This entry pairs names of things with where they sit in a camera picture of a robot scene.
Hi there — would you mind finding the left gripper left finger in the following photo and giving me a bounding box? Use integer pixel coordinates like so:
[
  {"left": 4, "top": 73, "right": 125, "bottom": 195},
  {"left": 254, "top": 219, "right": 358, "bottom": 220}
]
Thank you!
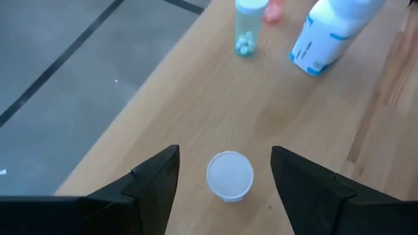
[{"left": 0, "top": 144, "right": 181, "bottom": 235}]

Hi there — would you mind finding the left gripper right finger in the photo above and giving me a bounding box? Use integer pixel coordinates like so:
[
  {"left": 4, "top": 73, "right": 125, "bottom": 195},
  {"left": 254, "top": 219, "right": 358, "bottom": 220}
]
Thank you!
[{"left": 270, "top": 146, "right": 418, "bottom": 235}]

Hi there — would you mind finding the clear bottle frosted white cap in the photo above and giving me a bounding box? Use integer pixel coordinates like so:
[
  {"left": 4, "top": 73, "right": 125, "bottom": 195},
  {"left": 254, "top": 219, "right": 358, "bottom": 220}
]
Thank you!
[{"left": 206, "top": 150, "right": 255, "bottom": 204}]

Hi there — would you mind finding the large white medicine bottle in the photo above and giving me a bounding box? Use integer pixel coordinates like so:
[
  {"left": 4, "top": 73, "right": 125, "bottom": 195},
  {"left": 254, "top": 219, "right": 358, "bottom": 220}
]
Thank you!
[{"left": 289, "top": 0, "right": 386, "bottom": 78}]

